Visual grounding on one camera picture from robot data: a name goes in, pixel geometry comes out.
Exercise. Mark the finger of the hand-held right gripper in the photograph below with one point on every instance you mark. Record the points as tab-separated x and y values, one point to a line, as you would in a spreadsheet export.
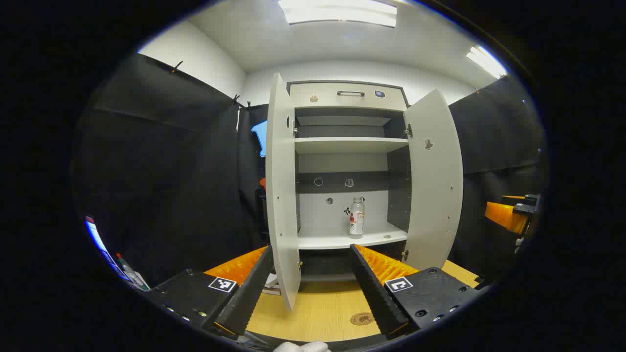
506	215

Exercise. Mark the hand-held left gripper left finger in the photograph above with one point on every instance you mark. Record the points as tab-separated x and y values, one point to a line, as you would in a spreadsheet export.
247	293

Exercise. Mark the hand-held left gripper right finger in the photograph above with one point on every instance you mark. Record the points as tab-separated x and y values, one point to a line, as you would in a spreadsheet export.
374	293

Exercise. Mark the round brown coaster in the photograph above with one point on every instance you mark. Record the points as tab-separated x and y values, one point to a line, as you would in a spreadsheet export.
362	318

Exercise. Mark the grey cabinet door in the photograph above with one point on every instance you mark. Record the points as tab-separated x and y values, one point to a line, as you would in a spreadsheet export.
434	195
282	195

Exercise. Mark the clear plastic bottle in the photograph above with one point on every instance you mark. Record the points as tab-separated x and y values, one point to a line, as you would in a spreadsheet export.
357	220

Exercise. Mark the grey wooden cabinet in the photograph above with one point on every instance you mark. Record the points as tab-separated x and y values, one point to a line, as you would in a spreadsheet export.
342	144

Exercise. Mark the grey cabinet drawer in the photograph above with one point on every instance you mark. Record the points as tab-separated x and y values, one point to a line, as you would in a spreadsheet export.
332	100

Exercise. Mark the stack of books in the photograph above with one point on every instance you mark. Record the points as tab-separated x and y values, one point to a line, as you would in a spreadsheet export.
272	284

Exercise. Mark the small ceiling light panel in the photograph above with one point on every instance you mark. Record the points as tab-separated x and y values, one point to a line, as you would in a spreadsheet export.
485	61

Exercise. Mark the large ceiling light panel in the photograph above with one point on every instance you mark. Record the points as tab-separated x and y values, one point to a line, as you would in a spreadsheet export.
337	12

